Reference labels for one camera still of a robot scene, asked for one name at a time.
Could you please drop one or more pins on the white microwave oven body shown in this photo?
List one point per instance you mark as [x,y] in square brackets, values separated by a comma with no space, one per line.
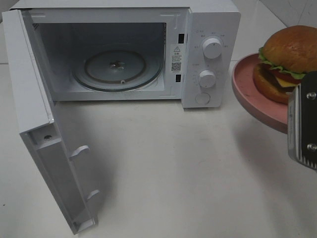
[145,26]

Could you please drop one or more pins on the white microwave knob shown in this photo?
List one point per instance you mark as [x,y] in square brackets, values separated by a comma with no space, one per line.
[212,47]
[207,79]

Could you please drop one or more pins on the lower white microwave knob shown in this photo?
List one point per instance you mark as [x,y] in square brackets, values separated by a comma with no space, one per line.
[207,79]

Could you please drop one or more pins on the white microwave door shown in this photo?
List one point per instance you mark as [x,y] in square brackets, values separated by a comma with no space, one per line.
[38,121]

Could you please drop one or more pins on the round white door button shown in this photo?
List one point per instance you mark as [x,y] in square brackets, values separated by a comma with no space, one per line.
[202,98]

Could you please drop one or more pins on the white warning label sticker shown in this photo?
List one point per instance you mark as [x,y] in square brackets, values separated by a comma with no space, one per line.
[176,57]

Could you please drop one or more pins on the upper white microwave knob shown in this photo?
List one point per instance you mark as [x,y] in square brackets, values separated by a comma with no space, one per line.
[212,47]

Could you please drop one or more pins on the toy hamburger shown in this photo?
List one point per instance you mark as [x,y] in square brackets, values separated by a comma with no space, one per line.
[286,58]

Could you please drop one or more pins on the pink round plate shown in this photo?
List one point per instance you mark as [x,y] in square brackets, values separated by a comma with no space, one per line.
[271,113]

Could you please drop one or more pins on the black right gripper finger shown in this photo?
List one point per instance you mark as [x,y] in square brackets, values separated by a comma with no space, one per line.
[302,122]

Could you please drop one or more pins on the glass microwave turntable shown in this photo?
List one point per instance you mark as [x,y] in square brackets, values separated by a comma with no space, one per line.
[119,70]

